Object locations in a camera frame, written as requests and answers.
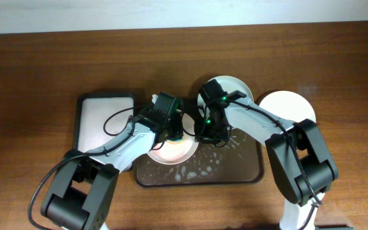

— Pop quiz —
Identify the green and yellow sponge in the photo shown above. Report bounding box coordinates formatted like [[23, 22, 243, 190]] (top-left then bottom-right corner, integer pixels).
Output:
[[167, 137, 183, 143]]

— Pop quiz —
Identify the pink plate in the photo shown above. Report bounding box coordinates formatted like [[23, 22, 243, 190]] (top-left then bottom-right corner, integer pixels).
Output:
[[147, 113, 199, 165]]

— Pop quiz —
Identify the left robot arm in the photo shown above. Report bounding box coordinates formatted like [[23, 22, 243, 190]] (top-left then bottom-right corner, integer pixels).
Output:
[[40, 93, 184, 230]]

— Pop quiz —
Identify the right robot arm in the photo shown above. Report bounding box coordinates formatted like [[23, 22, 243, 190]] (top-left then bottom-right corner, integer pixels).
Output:
[[195, 79, 339, 229]]

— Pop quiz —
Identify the black tray with soapy foam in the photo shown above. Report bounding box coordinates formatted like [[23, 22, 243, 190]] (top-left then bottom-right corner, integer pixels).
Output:
[[72, 92, 134, 153]]

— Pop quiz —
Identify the white plate at side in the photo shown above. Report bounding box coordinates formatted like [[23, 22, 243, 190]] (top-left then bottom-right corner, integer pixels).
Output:
[[258, 91, 316, 122]]

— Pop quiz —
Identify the brown plastic tray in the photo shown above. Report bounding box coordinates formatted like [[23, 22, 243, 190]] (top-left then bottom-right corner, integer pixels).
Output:
[[133, 129, 265, 188]]

